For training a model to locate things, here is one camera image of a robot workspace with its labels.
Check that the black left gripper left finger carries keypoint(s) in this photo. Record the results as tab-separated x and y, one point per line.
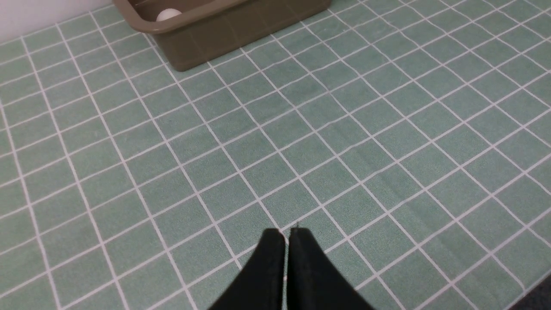
259	285

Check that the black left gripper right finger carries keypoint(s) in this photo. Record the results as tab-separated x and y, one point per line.
314	283

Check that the green checkered table mat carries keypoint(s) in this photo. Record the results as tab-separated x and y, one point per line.
412	137

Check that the olive plastic bin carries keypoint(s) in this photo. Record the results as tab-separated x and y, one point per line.
208	29

